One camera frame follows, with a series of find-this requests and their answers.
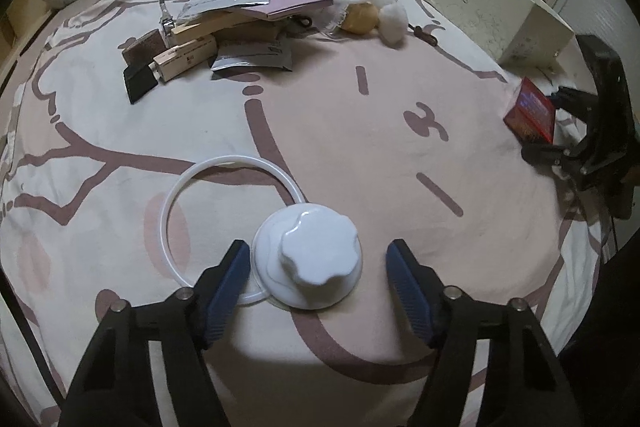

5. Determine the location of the red cardboard box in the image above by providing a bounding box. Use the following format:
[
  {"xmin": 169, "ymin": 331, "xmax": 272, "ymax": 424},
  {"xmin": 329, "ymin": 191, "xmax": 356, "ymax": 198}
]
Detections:
[{"xmin": 503, "ymin": 77, "xmax": 557, "ymax": 144}]

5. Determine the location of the white rubber ring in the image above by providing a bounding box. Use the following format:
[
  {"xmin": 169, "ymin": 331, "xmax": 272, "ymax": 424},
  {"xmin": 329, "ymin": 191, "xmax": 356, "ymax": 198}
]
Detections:
[{"xmin": 162, "ymin": 153, "xmax": 306, "ymax": 306}]

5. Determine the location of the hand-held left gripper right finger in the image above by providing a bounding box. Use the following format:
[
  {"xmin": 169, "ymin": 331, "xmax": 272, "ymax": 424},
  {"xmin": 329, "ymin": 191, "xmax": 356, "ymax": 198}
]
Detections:
[{"xmin": 385, "ymin": 238, "xmax": 583, "ymax": 427}]

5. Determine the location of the white shutter door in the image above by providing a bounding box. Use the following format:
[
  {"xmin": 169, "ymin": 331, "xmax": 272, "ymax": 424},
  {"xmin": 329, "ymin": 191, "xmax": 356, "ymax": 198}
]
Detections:
[{"xmin": 550, "ymin": 0, "xmax": 636, "ymax": 58}]

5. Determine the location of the printed blanket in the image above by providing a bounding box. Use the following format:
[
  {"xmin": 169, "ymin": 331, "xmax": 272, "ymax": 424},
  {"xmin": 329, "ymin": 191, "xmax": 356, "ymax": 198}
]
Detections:
[{"xmin": 0, "ymin": 0, "xmax": 616, "ymax": 427}]

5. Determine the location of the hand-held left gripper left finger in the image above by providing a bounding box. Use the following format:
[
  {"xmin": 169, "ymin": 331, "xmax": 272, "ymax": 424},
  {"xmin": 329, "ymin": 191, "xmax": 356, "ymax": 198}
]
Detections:
[{"xmin": 59, "ymin": 239, "xmax": 251, "ymax": 427}]

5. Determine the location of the silver foil packet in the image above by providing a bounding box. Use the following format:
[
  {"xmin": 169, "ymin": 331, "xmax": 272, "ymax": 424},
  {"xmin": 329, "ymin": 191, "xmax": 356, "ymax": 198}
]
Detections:
[{"xmin": 210, "ymin": 38, "xmax": 295, "ymax": 80}]

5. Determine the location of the black sponge block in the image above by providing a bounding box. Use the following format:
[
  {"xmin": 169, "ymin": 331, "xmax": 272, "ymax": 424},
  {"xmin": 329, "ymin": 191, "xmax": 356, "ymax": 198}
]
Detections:
[{"xmin": 123, "ymin": 61, "xmax": 160, "ymax": 104}]

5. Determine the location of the long wooden box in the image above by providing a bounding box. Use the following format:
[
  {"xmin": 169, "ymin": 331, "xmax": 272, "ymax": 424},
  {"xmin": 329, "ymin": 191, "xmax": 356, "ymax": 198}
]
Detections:
[{"xmin": 170, "ymin": 9, "xmax": 281, "ymax": 50}]

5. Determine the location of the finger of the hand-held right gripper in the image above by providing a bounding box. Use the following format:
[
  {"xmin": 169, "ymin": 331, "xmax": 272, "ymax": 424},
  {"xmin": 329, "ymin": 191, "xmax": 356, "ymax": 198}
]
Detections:
[
  {"xmin": 521, "ymin": 141, "xmax": 587, "ymax": 170},
  {"xmin": 549, "ymin": 86, "xmax": 601, "ymax": 118}
]

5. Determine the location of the white knob lid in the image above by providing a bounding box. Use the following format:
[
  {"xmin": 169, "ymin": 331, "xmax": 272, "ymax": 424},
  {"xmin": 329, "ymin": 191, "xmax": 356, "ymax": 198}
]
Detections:
[{"xmin": 251, "ymin": 203, "xmax": 365, "ymax": 312}]

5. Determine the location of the pink notebook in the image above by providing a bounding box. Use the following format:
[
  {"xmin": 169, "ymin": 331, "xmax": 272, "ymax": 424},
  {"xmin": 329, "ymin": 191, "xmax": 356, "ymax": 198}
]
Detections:
[{"xmin": 250, "ymin": 0, "xmax": 335, "ymax": 20}]

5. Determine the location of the brown cord strap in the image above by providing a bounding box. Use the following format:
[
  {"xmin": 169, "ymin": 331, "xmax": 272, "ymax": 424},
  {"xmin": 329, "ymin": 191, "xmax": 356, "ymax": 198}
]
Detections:
[{"xmin": 407, "ymin": 23, "xmax": 438, "ymax": 48}]

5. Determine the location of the clear handled metal tool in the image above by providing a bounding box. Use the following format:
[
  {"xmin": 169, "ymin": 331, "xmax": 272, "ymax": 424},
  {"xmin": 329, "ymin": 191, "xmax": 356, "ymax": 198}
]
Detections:
[{"xmin": 152, "ymin": 0, "xmax": 176, "ymax": 48}]

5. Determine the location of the light wooden box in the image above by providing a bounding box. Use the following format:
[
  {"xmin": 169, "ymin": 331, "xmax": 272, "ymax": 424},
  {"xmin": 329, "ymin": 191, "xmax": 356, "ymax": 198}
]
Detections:
[{"xmin": 151, "ymin": 34, "xmax": 218, "ymax": 84}]

